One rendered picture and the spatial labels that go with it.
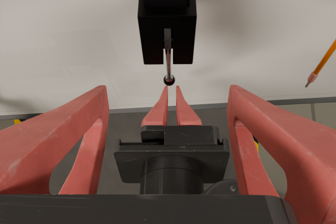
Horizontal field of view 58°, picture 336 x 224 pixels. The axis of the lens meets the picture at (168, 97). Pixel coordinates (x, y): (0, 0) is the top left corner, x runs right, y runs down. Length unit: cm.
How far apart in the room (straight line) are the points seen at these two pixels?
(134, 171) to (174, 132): 6
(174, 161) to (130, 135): 120
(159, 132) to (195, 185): 6
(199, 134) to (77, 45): 20
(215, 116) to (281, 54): 101
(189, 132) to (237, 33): 15
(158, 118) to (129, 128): 117
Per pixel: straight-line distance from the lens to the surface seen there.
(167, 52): 26
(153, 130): 27
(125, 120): 145
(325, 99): 55
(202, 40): 38
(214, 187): 18
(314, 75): 28
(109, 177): 156
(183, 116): 29
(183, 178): 26
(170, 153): 27
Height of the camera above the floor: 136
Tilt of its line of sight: 79 degrees down
